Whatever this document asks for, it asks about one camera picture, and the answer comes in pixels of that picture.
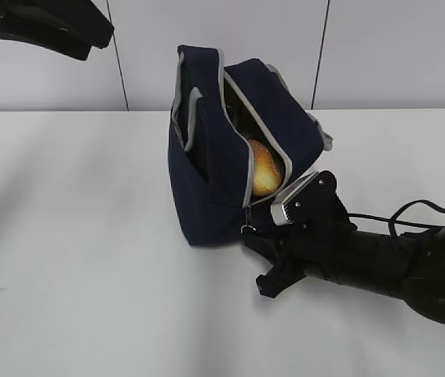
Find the navy insulated lunch bag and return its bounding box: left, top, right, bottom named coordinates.
left=168, top=45, right=333, bottom=246

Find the sugared brown bread roll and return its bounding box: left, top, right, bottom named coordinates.
left=249, top=139, right=283, bottom=197

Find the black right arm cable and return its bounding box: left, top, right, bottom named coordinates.
left=345, top=199, right=445, bottom=239

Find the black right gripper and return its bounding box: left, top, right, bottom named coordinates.
left=241, top=170, right=357, bottom=295

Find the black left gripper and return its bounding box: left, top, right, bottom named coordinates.
left=0, top=0, right=113, bottom=61

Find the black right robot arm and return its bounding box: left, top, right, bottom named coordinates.
left=241, top=170, right=445, bottom=324

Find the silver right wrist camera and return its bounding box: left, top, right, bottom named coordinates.
left=270, top=171, right=319, bottom=226

